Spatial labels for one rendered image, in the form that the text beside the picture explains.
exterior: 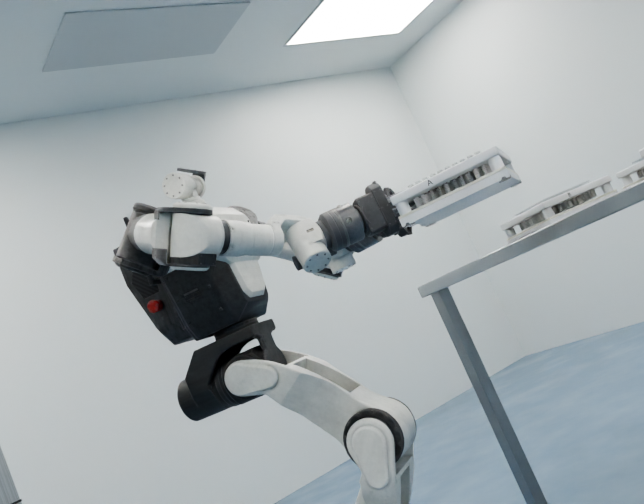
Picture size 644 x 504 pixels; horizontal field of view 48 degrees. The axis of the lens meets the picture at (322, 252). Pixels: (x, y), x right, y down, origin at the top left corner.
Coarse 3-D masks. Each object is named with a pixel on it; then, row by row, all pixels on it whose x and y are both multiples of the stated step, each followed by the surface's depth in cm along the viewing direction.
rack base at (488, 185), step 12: (504, 168) 145; (480, 180) 146; (492, 180) 145; (516, 180) 158; (456, 192) 148; (468, 192) 147; (480, 192) 151; (492, 192) 161; (432, 204) 150; (444, 204) 149; (456, 204) 154; (468, 204) 165; (408, 216) 152; (420, 216) 151; (432, 216) 157; (444, 216) 169
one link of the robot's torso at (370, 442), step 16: (352, 432) 162; (368, 432) 160; (384, 432) 159; (352, 448) 162; (368, 448) 160; (384, 448) 159; (368, 464) 160; (384, 464) 159; (400, 464) 169; (368, 480) 160; (384, 480) 159; (400, 480) 163; (368, 496) 162; (384, 496) 161; (400, 496) 163
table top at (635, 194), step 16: (624, 192) 147; (640, 192) 145; (592, 208) 155; (608, 208) 151; (624, 208) 149; (560, 224) 162; (576, 224) 159; (528, 240) 171; (544, 240) 167; (496, 256) 181; (512, 256) 177; (464, 272) 192; (480, 272) 188; (432, 288) 204
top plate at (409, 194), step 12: (480, 156) 146; (492, 156) 145; (504, 156) 154; (456, 168) 148; (468, 168) 147; (480, 168) 154; (432, 180) 150; (444, 180) 149; (408, 192) 152; (420, 192) 151; (396, 204) 153
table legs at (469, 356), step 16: (448, 288) 208; (448, 304) 206; (448, 320) 206; (464, 336) 205; (464, 352) 204; (480, 368) 204; (480, 384) 203; (480, 400) 204; (496, 400) 203; (496, 416) 201; (496, 432) 203; (512, 432) 202; (512, 448) 200; (512, 464) 201; (528, 464) 201; (528, 480) 199; (528, 496) 200; (544, 496) 200
